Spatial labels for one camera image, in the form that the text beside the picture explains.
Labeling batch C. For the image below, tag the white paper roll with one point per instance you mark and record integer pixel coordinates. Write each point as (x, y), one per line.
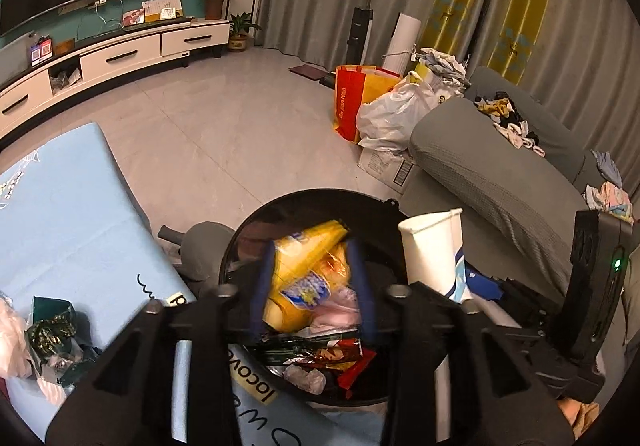
(402, 39)

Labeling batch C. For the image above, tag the grey white cloth pile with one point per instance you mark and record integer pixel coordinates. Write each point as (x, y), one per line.
(442, 66)

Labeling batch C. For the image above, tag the red snack bag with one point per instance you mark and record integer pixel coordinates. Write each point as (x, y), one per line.
(360, 368)

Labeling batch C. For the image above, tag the red brown snack wrapper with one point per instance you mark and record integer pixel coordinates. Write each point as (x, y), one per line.
(330, 352)

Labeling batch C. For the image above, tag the orange shopping bag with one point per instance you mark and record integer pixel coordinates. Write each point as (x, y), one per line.
(350, 101)

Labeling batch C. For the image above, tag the small potted plant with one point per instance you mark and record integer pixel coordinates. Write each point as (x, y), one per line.
(240, 39)

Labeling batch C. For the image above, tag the white desk calendar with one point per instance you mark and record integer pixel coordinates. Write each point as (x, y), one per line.
(161, 7)

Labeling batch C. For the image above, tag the dark brown floor mat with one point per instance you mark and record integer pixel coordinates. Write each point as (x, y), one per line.
(310, 72)

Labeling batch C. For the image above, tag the pastel clothes pile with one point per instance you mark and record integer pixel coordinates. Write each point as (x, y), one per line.
(610, 191)

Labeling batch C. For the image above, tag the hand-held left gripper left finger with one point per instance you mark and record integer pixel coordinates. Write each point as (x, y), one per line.
(260, 286)

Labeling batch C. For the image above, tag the grey sofa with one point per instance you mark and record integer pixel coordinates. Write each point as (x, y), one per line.
(490, 176)

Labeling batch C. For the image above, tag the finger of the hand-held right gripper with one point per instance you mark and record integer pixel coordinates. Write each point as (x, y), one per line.
(482, 283)

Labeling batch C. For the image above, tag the large white plastic sack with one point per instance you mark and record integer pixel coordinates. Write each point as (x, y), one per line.
(395, 116)

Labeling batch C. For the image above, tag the white paper cup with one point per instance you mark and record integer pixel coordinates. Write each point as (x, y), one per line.
(430, 251)

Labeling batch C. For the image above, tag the small red blue display stand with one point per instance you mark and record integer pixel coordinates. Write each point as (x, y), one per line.
(42, 52)

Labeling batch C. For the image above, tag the grey padded stool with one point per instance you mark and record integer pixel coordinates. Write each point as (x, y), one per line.
(205, 251)

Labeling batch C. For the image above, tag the person's right hand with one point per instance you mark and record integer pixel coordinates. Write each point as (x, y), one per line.
(580, 416)

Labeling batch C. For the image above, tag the small brown box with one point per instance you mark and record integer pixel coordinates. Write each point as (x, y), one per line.
(63, 47)

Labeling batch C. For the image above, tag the white television cabinet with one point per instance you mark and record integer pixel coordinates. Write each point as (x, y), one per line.
(125, 57)

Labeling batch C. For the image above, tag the yellow snack bag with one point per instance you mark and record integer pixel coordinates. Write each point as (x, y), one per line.
(300, 286)

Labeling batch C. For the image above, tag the pink plastic wrapper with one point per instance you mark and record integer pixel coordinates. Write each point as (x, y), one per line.
(12, 341)

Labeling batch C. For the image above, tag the black upright vacuum cleaner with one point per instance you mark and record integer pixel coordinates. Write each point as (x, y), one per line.
(361, 36)

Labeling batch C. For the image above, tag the pile of socks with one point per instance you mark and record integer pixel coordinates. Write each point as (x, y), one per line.
(510, 121)

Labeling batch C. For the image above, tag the black trash bin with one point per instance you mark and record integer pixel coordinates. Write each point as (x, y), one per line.
(250, 238)

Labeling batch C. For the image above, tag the cardboard box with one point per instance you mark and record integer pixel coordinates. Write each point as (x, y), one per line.
(390, 169)

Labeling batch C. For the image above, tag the large green snack bag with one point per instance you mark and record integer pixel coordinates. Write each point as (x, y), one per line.
(60, 341)

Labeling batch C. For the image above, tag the glass fish tank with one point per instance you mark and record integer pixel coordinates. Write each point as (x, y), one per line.
(12, 57)

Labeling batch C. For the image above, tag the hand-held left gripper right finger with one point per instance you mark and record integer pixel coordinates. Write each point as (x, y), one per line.
(361, 286)

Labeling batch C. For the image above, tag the wall power strip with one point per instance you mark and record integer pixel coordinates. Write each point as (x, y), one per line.
(95, 1)

